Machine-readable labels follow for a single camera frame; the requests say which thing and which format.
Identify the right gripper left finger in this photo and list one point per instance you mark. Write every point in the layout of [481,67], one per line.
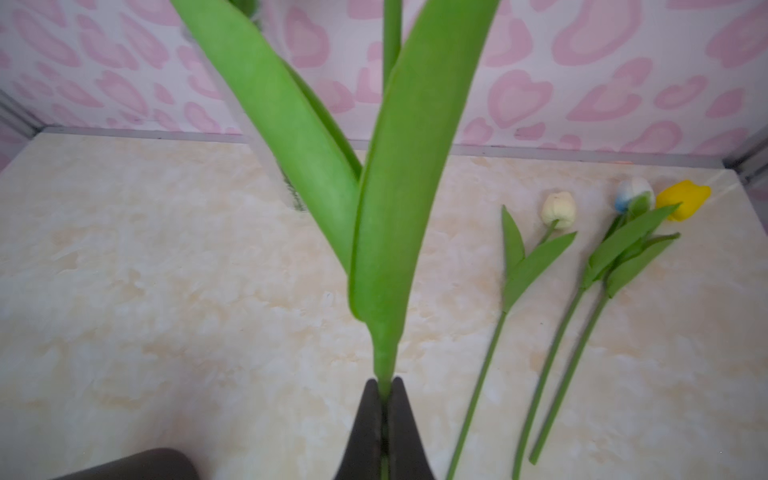
[362,458]

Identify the corner aluminium post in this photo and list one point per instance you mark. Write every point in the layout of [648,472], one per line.
[749,160]
[20,120]

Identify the right corner aluminium post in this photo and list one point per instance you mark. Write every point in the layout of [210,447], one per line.
[749,160]

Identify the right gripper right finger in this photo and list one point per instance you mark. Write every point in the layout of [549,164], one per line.
[404,456]

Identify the left corner aluminium post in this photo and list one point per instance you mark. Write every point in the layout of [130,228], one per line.
[20,120]

